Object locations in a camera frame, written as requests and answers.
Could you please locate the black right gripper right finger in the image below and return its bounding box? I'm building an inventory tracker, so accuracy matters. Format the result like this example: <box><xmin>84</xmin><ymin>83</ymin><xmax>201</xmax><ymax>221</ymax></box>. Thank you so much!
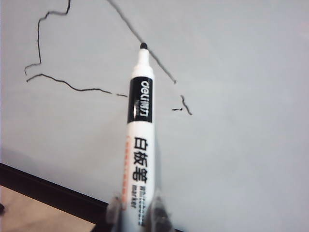
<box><xmin>147</xmin><ymin>188</ymin><xmax>175</xmax><ymax>232</ymax></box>

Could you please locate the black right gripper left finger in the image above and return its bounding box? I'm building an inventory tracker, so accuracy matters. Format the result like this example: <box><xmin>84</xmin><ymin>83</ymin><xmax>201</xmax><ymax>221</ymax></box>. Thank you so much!
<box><xmin>105</xmin><ymin>190</ymin><xmax>127</xmax><ymax>232</ymax></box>

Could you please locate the white whiteboard marker black label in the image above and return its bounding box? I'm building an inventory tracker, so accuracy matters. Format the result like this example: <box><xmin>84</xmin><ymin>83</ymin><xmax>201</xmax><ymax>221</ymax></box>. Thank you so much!
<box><xmin>120</xmin><ymin>42</ymin><xmax>160</xmax><ymax>232</ymax></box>

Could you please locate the white glossy whiteboard black frame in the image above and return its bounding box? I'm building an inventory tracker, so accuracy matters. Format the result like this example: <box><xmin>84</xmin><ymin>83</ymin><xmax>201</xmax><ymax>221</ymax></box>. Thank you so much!
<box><xmin>0</xmin><ymin>0</ymin><xmax>309</xmax><ymax>232</ymax></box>

